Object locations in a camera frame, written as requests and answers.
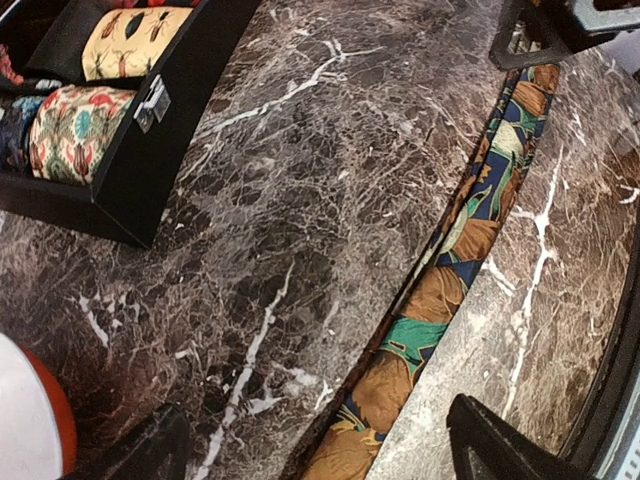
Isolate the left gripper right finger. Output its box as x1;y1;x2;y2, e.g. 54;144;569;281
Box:
446;394;591;479

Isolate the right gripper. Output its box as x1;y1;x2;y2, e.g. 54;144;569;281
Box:
489;0;639;71

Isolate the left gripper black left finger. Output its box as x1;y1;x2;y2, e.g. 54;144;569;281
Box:
62;403;190;480

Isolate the camouflage patterned necktie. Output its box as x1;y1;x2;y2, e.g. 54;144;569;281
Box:
302;64;560;479

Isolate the white and orange bowl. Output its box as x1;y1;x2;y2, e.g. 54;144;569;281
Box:
0;335;78;480

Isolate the floral dark rolled tie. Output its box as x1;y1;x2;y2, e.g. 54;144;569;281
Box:
29;85;136;185

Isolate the blue dotted rolled tie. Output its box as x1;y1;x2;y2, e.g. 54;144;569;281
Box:
1;94;46;174

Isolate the cream striped rolled tie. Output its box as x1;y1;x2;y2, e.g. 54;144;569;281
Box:
82;6;193;81

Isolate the black tie storage box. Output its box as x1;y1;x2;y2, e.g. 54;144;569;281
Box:
1;1;258;248

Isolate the black front rail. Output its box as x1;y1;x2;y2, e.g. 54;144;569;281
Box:
560;229;639;477

